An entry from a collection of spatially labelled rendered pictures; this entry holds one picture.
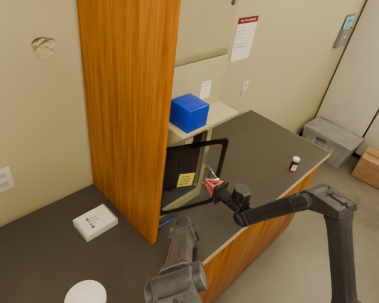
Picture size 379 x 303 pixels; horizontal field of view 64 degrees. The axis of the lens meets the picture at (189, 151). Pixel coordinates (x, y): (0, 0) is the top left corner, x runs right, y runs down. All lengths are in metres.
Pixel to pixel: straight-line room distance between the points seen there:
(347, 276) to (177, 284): 0.54
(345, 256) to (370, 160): 2.95
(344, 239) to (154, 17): 0.77
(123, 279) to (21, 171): 0.63
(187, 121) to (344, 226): 0.56
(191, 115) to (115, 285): 0.73
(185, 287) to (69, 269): 0.86
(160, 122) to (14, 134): 0.63
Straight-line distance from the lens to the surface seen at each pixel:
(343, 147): 3.79
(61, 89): 1.35
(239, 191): 1.19
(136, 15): 0.95
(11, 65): 1.25
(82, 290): 1.16
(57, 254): 1.43
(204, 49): 1.11
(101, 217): 1.47
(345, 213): 0.89
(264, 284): 2.56
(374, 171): 3.88
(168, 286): 0.58
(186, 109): 1.02
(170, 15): 0.83
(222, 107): 1.26
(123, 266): 1.36
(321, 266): 2.86
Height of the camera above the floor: 2.10
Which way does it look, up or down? 37 degrees down
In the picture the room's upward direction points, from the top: 9 degrees clockwise
